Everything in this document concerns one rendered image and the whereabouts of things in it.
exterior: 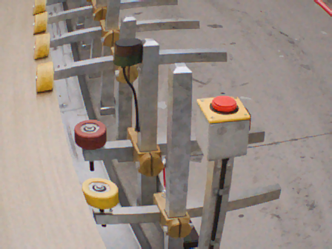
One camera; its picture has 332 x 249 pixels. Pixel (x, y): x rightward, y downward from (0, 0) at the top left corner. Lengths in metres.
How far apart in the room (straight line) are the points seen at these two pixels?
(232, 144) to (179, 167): 0.34
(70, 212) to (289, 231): 1.62
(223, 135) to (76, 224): 0.41
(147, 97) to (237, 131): 0.57
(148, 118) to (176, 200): 0.25
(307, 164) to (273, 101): 0.65
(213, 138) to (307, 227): 1.87
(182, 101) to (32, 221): 0.41
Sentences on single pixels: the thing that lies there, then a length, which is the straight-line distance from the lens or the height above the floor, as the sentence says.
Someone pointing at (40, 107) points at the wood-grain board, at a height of 0.90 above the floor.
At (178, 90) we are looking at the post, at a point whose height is 1.13.
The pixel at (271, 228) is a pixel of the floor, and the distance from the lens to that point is 3.18.
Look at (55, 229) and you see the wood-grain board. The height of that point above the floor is 0.90.
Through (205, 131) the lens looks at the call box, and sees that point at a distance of 1.36.
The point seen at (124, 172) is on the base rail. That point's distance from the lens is 2.21.
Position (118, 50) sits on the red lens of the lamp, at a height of 1.11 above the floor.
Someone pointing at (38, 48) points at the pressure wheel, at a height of 0.95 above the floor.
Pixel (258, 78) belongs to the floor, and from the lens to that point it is 4.39.
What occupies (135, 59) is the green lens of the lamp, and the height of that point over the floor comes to 1.09.
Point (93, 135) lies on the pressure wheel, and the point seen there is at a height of 0.91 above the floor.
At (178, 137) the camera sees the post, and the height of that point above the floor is 1.04.
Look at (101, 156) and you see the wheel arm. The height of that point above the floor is 0.84.
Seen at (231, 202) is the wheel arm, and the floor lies 0.84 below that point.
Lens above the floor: 1.84
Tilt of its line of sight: 28 degrees down
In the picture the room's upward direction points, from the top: 1 degrees clockwise
